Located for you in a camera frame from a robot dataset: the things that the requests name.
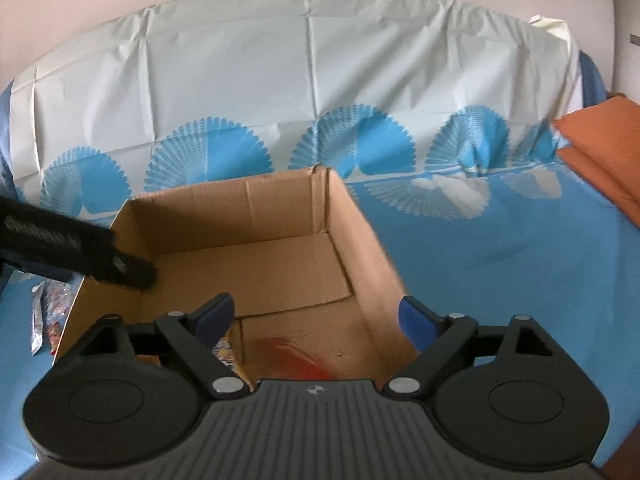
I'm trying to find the colourful snack packet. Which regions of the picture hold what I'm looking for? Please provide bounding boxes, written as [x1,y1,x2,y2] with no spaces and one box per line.
[42,279,78,353]

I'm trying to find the brown cardboard box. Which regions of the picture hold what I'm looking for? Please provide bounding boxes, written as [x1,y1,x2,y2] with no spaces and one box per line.
[52,164,421,391]

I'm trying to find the beige snack packet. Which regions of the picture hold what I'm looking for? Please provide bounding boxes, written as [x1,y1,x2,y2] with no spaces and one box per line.
[211,322,252,388]

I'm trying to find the red snack packet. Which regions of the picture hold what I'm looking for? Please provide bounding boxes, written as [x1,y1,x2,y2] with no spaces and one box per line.
[250,336,343,385]

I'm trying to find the silver snack packet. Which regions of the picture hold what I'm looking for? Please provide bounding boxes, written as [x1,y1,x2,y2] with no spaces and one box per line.
[29,281,52,357]

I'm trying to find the blue cushion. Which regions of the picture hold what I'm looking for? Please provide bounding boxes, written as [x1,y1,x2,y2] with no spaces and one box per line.
[579,51,607,107]

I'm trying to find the folded orange cloth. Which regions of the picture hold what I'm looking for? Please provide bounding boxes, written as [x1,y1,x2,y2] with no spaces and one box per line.
[552,94,640,228]

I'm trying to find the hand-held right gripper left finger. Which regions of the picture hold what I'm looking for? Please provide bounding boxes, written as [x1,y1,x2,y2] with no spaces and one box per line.
[72,293,251,402]

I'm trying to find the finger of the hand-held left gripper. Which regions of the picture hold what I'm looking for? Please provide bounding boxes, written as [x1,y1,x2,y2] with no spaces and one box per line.
[114,252,159,291]

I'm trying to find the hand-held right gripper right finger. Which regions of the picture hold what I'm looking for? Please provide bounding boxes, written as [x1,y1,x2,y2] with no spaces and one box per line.
[382,296,563,401]

